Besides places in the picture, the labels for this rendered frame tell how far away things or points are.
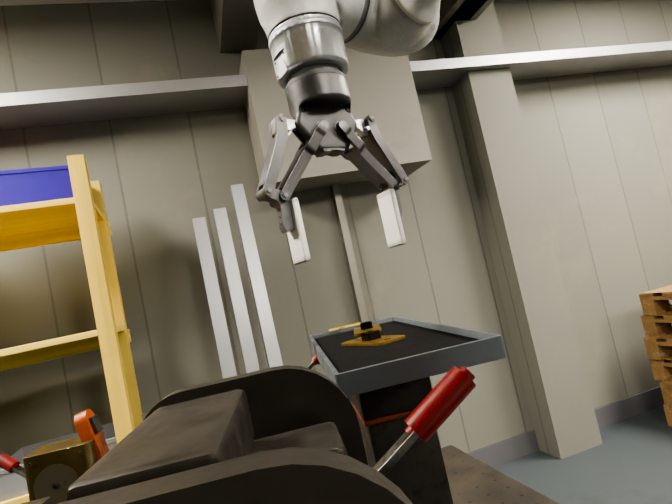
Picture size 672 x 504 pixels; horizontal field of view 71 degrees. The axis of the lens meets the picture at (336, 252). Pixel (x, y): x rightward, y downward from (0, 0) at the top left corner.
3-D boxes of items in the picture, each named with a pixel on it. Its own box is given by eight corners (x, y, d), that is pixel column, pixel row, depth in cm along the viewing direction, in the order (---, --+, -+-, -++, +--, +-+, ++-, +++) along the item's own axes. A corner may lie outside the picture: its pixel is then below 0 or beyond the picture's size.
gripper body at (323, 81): (329, 95, 63) (344, 163, 62) (270, 93, 58) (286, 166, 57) (360, 67, 56) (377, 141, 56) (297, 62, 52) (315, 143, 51)
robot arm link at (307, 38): (256, 52, 59) (266, 98, 59) (287, 8, 51) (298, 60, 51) (319, 58, 64) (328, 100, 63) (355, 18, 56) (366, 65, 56)
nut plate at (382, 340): (339, 346, 57) (337, 336, 57) (364, 338, 59) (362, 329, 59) (380, 345, 50) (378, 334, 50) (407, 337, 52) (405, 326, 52)
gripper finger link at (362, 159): (320, 138, 58) (325, 130, 59) (382, 198, 62) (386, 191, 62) (336, 125, 55) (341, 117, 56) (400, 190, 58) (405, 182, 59)
